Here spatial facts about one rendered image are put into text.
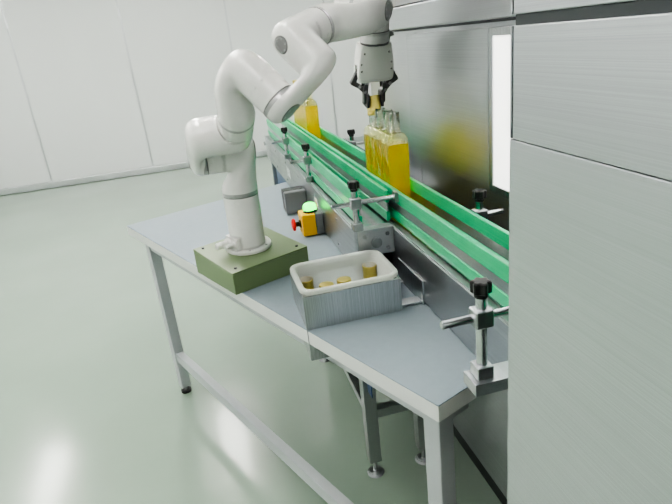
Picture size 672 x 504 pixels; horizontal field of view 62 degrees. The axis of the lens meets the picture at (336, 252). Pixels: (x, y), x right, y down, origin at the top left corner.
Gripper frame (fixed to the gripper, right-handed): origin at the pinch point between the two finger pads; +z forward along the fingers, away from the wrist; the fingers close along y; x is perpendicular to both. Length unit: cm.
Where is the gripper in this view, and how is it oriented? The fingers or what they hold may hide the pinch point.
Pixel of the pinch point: (373, 98)
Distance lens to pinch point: 160.4
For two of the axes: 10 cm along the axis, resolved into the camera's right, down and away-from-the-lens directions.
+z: 0.3, 8.2, 5.8
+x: 2.8, 5.5, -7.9
